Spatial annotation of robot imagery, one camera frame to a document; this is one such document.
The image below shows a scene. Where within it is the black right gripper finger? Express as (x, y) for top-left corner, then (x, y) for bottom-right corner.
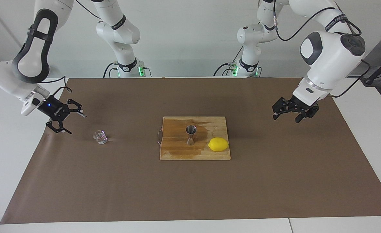
(66, 99), (87, 118)
(46, 119), (73, 135)

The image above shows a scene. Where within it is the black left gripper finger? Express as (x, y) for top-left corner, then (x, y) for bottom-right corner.
(294, 108), (320, 124)
(272, 97), (290, 121)

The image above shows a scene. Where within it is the small clear glass cup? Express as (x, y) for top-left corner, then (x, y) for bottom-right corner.
(93, 130), (108, 145)

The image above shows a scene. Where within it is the steel double jigger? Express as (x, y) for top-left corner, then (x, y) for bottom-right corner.
(186, 125), (197, 146)

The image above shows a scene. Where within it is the yellow lemon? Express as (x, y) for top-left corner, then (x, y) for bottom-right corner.
(208, 137), (229, 152)

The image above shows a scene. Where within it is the black tripod stand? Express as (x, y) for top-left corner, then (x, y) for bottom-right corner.
(361, 53), (381, 86)

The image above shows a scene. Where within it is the wooden cutting board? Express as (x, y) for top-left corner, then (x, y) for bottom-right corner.
(157, 116), (231, 161)

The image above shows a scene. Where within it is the brown paper table mat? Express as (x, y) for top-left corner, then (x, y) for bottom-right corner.
(0, 77), (381, 224)

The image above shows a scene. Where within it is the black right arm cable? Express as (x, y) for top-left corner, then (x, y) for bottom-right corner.
(38, 76), (73, 98)

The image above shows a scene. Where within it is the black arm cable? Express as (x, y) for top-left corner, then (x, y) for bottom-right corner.
(272, 0), (372, 98)
(38, 76), (73, 98)

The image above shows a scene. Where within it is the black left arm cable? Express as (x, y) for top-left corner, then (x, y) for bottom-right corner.
(272, 0), (372, 98)

